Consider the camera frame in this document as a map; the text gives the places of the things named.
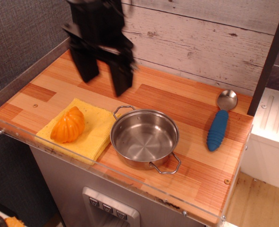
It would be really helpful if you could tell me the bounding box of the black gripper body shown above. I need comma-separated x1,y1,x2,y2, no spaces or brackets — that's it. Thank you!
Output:
63,0,135,68

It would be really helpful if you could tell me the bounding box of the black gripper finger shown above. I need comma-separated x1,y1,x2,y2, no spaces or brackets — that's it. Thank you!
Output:
69,36,99,83
108,55,133,96

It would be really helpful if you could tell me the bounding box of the stainless steel pot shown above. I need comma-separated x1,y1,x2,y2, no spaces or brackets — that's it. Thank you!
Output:
110,105,181,175

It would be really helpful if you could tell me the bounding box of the yellow folded towel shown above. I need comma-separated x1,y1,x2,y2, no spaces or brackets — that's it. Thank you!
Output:
35,98,115,166

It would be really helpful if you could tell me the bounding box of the clear acrylic left guard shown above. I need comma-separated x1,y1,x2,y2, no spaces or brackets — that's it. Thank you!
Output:
0,38,70,107

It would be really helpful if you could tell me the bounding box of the silver dispenser button panel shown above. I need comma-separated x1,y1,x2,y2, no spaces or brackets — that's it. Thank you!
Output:
82,187,141,227

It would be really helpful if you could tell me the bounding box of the orange object bottom left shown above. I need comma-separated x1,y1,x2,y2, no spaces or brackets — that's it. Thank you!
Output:
4,217,25,227

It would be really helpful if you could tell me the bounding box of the blue handled metal spoon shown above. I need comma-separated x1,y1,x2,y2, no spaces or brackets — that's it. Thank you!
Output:
206,90,237,152

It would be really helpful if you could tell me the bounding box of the dark right cabinet post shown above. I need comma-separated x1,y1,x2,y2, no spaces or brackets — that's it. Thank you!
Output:
247,24,279,116

